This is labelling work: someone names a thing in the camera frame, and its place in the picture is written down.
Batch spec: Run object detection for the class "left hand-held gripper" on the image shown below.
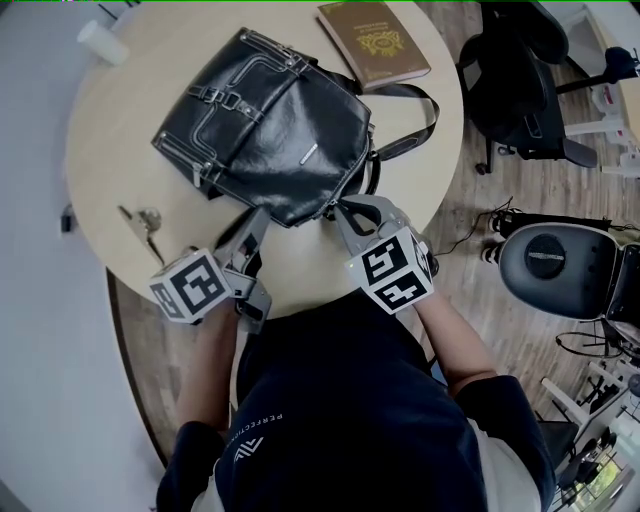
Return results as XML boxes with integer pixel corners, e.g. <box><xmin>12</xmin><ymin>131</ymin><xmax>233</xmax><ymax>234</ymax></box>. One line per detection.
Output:
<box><xmin>148</xmin><ymin>207</ymin><xmax>274</xmax><ymax>335</ymax></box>

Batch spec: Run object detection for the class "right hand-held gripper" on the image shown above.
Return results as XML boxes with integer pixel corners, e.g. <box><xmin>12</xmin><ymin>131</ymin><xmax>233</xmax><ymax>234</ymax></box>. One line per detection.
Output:
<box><xmin>332</xmin><ymin>194</ymin><xmax>441</xmax><ymax>317</ymax></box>

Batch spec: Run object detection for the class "black leather backpack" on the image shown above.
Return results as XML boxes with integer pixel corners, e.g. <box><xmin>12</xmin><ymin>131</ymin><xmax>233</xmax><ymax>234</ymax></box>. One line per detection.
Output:
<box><xmin>151</xmin><ymin>27</ymin><xmax>441</xmax><ymax>229</ymax></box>

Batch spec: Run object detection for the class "person's left forearm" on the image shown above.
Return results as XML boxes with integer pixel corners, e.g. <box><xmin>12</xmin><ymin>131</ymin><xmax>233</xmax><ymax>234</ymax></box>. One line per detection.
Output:
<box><xmin>174</xmin><ymin>304</ymin><xmax>251</xmax><ymax>436</ymax></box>

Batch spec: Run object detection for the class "person's right forearm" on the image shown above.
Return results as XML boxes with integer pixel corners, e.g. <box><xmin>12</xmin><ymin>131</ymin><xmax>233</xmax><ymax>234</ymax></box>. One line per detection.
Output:
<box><xmin>407</xmin><ymin>289</ymin><xmax>499</xmax><ymax>396</ymax></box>

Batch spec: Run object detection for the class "metal clip with keys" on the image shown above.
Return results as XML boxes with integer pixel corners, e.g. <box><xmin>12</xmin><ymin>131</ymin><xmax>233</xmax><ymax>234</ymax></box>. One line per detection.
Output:
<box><xmin>117</xmin><ymin>204</ymin><xmax>166</xmax><ymax>266</ymax></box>

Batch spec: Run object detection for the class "brown hardcover book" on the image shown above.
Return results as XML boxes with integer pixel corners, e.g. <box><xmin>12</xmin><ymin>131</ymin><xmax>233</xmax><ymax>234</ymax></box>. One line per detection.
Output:
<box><xmin>315</xmin><ymin>0</ymin><xmax>432</xmax><ymax>92</ymax></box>

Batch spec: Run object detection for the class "person's dark shirt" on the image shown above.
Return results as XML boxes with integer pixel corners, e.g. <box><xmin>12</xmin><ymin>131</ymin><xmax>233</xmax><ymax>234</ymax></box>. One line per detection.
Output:
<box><xmin>157</xmin><ymin>289</ymin><xmax>559</xmax><ymax>512</ymax></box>

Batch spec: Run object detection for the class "black office chair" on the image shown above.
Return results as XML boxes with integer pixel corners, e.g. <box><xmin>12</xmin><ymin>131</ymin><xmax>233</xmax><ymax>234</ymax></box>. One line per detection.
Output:
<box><xmin>455</xmin><ymin>0</ymin><xmax>599</xmax><ymax>176</ymax></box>

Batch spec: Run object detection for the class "white cylinder container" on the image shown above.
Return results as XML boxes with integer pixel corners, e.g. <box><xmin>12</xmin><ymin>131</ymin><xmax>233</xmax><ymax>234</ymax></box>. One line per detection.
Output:
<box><xmin>76</xmin><ymin>19</ymin><xmax>131</xmax><ymax>67</ymax></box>

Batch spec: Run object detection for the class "white desk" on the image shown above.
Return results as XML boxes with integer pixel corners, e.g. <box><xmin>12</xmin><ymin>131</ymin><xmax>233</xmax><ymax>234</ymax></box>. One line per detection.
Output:
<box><xmin>563</xmin><ymin>82</ymin><xmax>640</xmax><ymax>176</ymax></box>

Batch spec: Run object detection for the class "black coat rack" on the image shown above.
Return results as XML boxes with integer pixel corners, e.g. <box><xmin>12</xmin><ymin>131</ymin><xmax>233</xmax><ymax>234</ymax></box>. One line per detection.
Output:
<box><xmin>554</xmin><ymin>45</ymin><xmax>640</xmax><ymax>96</ymax></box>

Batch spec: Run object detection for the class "black floor cable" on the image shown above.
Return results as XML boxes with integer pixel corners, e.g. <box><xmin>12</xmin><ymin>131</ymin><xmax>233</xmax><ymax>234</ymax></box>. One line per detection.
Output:
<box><xmin>433</xmin><ymin>197</ymin><xmax>514</xmax><ymax>256</ymax></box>

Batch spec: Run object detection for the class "white metal frame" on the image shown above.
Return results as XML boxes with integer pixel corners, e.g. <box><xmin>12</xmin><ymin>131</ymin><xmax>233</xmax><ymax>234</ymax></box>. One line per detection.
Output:
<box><xmin>541</xmin><ymin>359</ymin><xmax>640</xmax><ymax>426</ymax></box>

